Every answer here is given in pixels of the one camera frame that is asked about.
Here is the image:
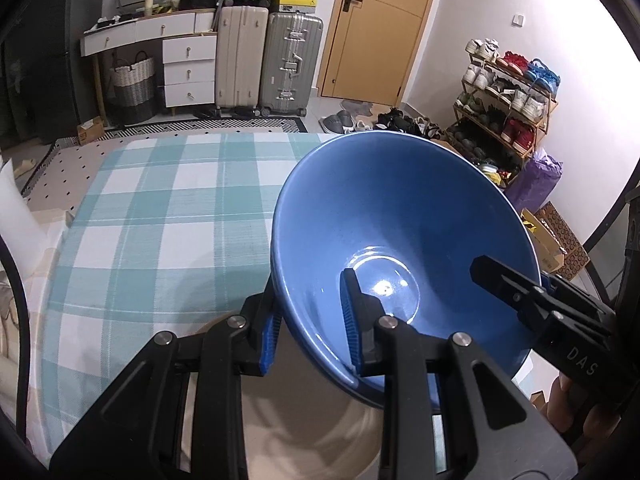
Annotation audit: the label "blue bowl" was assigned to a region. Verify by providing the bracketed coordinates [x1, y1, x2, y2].
[269, 130, 544, 409]

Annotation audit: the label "person's right hand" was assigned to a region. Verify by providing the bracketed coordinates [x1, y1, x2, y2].
[546, 372, 622, 457]

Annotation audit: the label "beige suitcase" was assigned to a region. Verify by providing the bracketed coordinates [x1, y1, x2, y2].
[214, 4, 269, 112]

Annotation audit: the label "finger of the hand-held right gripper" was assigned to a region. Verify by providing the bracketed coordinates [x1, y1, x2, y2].
[541, 271, 603, 307]
[469, 254, 552, 332]

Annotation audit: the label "cream round plate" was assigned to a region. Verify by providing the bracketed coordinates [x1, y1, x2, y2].
[179, 305, 397, 480]

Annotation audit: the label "small cardboard box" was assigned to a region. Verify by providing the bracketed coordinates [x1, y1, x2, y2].
[76, 117, 106, 147]

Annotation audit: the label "dotted beige floor mat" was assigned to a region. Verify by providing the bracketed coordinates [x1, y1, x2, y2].
[22, 134, 137, 212]

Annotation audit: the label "black cabinet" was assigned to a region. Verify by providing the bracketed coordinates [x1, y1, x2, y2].
[0, 0, 81, 148]

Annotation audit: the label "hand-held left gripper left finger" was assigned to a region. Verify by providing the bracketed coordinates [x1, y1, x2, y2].
[50, 280, 280, 480]

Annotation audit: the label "silver suitcase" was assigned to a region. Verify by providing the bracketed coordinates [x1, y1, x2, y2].
[258, 11, 325, 117]

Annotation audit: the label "yellow black shoe box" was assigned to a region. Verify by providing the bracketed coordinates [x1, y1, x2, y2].
[272, 0, 319, 14]

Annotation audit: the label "patterned cardboard box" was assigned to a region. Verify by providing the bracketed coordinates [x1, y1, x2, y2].
[519, 201, 592, 282]

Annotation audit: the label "wooden door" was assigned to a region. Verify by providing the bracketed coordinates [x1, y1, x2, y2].
[315, 0, 444, 107]

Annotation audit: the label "dark grey refrigerator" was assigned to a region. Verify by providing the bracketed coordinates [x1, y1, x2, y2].
[65, 0, 109, 133]

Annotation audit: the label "white electric kettle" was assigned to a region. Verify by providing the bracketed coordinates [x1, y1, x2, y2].
[0, 156, 47, 273]

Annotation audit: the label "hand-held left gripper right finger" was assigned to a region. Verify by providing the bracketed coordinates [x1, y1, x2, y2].
[339, 268, 582, 480]

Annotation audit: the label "black cable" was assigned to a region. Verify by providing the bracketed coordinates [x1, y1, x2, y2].
[0, 234, 32, 443]

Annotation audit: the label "woven laundry basket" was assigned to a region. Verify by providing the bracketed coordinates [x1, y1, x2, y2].
[109, 52, 157, 127]

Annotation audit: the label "purple plastic bag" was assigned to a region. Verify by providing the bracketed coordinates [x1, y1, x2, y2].
[504, 149, 564, 214]

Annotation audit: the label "white drawer dresser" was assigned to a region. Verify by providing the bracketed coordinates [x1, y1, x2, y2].
[80, 8, 219, 109]

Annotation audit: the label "grey slippers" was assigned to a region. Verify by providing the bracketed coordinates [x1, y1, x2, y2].
[318, 111, 357, 136]

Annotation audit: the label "shoe rack with shoes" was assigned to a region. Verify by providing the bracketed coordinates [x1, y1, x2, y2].
[450, 37, 562, 181]

